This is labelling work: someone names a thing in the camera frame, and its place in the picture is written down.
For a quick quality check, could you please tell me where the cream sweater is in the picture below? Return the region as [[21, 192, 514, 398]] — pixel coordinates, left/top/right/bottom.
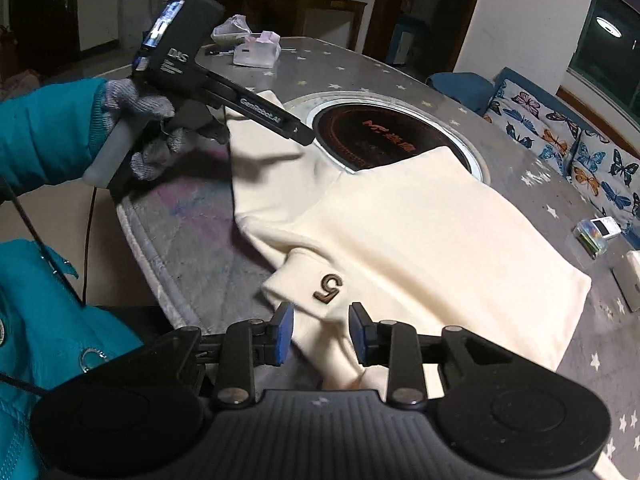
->
[[224, 90, 594, 392]]

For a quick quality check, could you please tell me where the window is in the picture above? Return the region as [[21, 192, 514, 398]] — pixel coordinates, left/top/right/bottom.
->
[[567, 0, 640, 107]]

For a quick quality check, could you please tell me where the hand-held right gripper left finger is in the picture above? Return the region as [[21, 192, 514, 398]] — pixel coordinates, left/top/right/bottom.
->
[[167, 302, 295, 407]]

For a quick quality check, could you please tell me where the white box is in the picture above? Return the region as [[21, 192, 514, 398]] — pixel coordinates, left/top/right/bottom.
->
[[612, 250, 640, 307]]

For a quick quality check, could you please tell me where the butterfly print sofa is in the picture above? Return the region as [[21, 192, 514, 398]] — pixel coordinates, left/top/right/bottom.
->
[[481, 66, 640, 233]]

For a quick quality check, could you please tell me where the person's left forearm teal sleeve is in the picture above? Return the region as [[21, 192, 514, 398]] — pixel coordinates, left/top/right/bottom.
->
[[0, 78, 110, 197]]

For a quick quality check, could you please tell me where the pink white tissue pack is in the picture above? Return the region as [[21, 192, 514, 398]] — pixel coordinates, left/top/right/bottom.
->
[[232, 31, 281, 69]]

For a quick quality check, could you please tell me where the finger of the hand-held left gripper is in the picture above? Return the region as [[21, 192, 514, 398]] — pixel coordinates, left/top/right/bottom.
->
[[200, 69, 317, 145]]

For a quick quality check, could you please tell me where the black cable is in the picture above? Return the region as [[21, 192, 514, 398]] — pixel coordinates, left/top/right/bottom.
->
[[81, 186, 98, 307]]

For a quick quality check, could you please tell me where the blue cushion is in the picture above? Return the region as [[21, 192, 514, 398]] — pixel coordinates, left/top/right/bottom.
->
[[425, 72, 497, 117]]

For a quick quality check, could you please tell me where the person's teal jacket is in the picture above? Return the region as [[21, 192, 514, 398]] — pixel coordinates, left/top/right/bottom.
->
[[0, 237, 147, 480]]

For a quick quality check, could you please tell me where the dark wooden cabinet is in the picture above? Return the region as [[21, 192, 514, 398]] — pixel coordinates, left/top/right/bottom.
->
[[294, 0, 369, 52]]

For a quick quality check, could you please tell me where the small card packet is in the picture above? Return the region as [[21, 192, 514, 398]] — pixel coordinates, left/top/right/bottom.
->
[[574, 217, 622, 259]]

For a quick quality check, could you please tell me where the person's left hand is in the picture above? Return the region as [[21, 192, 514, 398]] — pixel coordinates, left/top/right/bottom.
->
[[105, 77, 231, 182]]

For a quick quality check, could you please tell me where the crumpled white plastic bag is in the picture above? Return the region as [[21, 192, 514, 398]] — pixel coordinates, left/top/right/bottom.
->
[[210, 15, 252, 44]]

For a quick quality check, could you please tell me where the round built-in induction cooker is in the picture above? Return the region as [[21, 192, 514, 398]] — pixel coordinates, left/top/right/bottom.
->
[[299, 91, 490, 182]]

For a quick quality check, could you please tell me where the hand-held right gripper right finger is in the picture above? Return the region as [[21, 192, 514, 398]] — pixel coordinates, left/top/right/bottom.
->
[[349, 302, 501, 408]]

